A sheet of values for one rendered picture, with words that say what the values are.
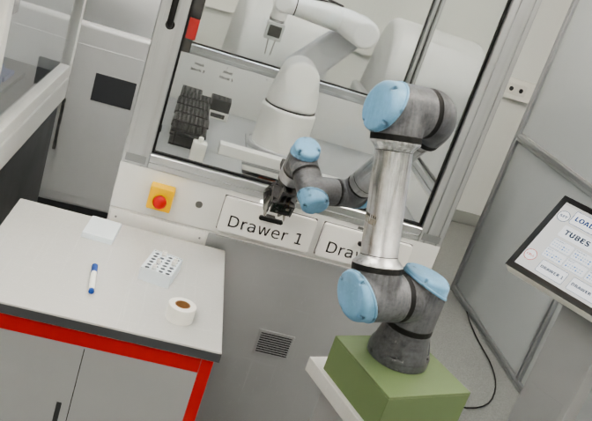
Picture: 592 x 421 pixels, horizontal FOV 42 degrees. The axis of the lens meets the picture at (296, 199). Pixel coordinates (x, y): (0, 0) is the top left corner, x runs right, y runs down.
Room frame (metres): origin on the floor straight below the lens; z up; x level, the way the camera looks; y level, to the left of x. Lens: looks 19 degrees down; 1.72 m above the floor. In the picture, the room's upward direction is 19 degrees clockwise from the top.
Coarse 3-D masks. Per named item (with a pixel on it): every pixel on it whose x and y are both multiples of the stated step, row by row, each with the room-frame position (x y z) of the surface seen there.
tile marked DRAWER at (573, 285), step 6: (570, 282) 2.20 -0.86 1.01; (576, 282) 2.20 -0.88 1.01; (582, 282) 2.19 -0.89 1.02; (570, 288) 2.18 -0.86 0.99; (576, 288) 2.18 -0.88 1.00; (582, 288) 2.17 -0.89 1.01; (588, 288) 2.17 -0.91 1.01; (576, 294) 2.16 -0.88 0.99; (582, 294) 2.16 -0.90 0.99; (588, 294) 2.15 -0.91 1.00; (588, 300) 2.14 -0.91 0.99
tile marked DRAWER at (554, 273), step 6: (540, 264) 2.27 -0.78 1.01; (546, 264) 2.27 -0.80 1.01; (552, 264) 2.26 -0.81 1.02; (540, 270) 2.25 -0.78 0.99; (546, 270) 2.25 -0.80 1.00; (552, 270) 2.24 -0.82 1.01; (558, 270) 2.24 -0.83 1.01; (564, 270) 2.24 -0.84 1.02; (546, 276) 2.24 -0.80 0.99; (552, 276) 2.23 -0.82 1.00; (558, 276) 2.23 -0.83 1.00; (564, 276) 2.22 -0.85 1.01; (558, 282) 2.21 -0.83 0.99
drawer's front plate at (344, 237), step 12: (324, 228) 2.21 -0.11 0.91; (336, 228) 2.22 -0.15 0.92; (348, 228) 2.24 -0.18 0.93; (324, 240) 2.22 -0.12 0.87; (336, 240) 2.22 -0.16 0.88; (348, 240) 2.23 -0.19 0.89; (360, 240) 2.24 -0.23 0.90; (324, 252) 2.22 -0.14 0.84; (336, 252) 2.22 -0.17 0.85; (348, 252) 2.23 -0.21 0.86; (408, 252) 2.26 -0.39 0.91
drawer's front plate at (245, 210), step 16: (224, 208) 2.16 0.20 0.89; (240, 208) 2.16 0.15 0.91; (256, 208) 2.17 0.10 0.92; (224, 224) 2.16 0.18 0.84; (240, 224) 2.17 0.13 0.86; (256, 224) 2.18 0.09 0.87; (272, 224) 2.18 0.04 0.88; (288, 224) 2.19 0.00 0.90; (304, 224) 2.20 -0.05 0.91; (272, 240) 2.19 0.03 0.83; (288, 240) 2.20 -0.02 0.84; (304, 240) 2.20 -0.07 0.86
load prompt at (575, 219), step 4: (576, 212) 2.39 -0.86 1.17; (580, 212) 2.39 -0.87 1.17; (576, 216) 2.38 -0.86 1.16; (580, 216) 2.38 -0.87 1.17; (584, 216) 2.37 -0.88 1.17; (572, 220) 2.37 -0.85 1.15; (576, 220) 2.37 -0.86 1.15; (580, 220) 2.36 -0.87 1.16; (584, 220) 2.36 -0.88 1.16; (588, 220) 2.36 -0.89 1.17; (572, 224) 2.36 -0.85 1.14; (576, 224) 2.36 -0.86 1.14; (580, 224) 2.35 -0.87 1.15; (584, 224) 2.35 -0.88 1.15; (588, 224) 2.35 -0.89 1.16; (580, 228) 2.34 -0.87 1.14; (584, 228) 2.34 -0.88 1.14; (588, 228) 2.33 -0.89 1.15; (588, 232) 2.32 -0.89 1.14
